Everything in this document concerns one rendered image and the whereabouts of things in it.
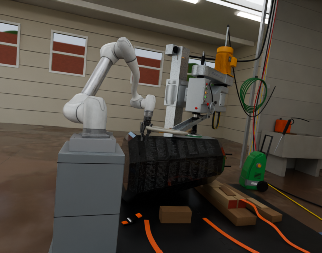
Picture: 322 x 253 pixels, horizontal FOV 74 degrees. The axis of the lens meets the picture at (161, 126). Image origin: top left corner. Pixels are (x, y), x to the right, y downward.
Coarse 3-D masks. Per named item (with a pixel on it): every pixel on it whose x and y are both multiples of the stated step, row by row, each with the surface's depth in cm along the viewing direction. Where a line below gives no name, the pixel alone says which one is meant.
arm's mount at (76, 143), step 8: (72, 136) 141; (80, 136) 144; (112, 136) 156; (72, 144) 133; (80, 144) 134; (88, 144) 135; (96, 144) 137; (104, 144) 138; (112, 144) 140; (112, 152) 141
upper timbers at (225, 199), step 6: (216, 180) 294; (204, 186) 281; (210, 192) 267; (216, 192) 255; (222, 192) 252; (234, 192) 257; (216, 198) 254; (222, 198) 243; (228, 198) 236; (234, 198) 238; (240, 198) 240; (222, 204) 242; (228, 204) 232; (234, 204) 235; (240, 204) 238
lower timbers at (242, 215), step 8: (224, 184) 316; (200, 192) 292; (240, 192) 291; (208, 200) 270; (216, 200) 253; (224, 208) 237; (232, 208) 235; (240, 208) 238; (248, 208) 261; (232, 216) 223; (240, 216) 219; (248, 216) 221; (256, 216) 223; (264, 216) 240; (272, 216) 231; (280, 216) 236; (240, 224) 218; (248, 224) 221
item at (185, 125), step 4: (200, 116) 294; (204, 116) 279; (208, 116) 282; (188, 120) 269; (196, 120) 263; (200, 120) 271; (180, 124) 255; (184, 124) 263; (188, 124) 249; (192, 124) 256; (172, 128) 242; (176, 128) 249; (180, 128) 253; (184, 128) 242; (188, 128) 249
